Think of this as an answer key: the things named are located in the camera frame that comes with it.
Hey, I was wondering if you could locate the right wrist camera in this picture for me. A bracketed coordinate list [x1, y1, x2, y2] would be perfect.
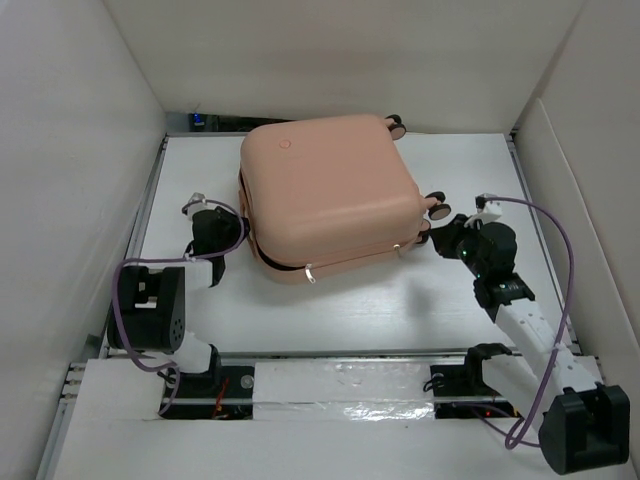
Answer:
[464, 194, 503, 230]

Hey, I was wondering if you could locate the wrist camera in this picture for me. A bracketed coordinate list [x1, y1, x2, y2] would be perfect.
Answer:
[464, 194, 503, 230]
[181, 192, 208, 221]

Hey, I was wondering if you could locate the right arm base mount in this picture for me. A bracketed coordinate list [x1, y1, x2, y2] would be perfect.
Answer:
[423, 343, 519, 420]

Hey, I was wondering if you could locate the pink hard-shell suitcase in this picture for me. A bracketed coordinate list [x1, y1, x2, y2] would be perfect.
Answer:
[238, 114, 451, 284]

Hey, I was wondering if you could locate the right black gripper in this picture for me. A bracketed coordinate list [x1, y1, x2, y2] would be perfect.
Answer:
[427, 213, 487, 278]

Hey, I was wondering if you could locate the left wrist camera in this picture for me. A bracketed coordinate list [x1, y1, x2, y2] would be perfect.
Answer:
[181, 192, 208, 221]

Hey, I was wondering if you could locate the background electronics box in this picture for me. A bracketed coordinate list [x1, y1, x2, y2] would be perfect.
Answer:
[189, 112, 210, 132]

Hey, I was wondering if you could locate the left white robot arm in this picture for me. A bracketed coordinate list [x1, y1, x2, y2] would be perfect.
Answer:
[107, 202, 250, 397]

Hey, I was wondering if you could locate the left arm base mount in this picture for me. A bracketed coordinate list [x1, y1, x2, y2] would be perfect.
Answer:
[160, 351, 255, 421]

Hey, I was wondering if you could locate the aluminium rail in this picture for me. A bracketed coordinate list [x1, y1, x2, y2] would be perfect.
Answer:
[159, 349, 531, 409]

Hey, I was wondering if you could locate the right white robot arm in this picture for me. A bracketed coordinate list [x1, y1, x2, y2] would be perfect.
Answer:
[429, 214, 630, 475]

